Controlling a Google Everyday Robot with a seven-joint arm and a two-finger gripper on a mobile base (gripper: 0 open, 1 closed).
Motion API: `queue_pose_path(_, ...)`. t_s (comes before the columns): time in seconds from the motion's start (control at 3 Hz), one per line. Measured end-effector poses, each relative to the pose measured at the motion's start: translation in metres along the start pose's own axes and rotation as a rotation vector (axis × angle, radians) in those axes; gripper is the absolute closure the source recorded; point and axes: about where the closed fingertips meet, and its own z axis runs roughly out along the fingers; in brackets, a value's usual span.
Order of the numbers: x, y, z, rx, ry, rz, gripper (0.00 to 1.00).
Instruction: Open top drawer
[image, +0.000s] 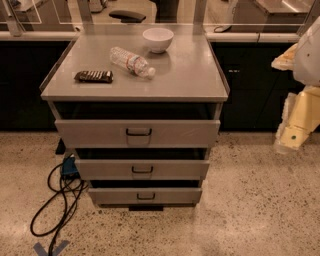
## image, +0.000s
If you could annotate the blue tape floor marker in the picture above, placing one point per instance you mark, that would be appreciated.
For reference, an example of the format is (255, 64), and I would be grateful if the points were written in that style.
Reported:
(55, 251)

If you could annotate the black chair armrest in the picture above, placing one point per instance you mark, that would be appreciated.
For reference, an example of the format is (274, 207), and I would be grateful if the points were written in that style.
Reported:
(127, 16)

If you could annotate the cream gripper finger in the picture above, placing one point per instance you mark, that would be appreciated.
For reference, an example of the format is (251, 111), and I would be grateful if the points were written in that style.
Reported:
(286, 60)
(300, 117)

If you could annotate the white ceramic bowl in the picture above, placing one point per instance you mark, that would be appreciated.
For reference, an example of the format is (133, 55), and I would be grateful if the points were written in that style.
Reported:
(157, 40)

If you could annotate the blue power adapter box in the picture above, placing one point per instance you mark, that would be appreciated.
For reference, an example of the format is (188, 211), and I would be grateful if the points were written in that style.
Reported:
(69, 170)

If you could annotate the grey top drawer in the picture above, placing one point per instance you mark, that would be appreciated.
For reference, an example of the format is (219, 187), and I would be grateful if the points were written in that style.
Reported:
(138, 133)

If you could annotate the grey middle drawer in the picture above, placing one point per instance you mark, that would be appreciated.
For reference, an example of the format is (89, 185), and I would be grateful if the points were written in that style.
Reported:
(142, 169)

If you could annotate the dark striped snack bar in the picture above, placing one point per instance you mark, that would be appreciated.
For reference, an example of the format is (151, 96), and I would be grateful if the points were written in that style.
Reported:
(94, 76)

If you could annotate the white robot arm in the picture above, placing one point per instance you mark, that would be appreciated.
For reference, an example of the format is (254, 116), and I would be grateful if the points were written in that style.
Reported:
(307, 59)

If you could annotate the grey drawer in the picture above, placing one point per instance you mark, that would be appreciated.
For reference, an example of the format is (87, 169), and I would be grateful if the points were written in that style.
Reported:
(138, 133)
(133, 196)
(142, 169)

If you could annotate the grey metal drawer cabinet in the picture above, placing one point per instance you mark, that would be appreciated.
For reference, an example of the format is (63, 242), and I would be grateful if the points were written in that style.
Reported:
(187, 85)

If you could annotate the grey bottom drawer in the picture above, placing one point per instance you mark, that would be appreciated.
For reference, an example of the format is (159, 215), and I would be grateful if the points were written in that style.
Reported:
(133, 196)

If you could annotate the clear plastic water bottle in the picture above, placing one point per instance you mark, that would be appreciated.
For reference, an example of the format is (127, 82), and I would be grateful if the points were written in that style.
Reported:
(134, 63)

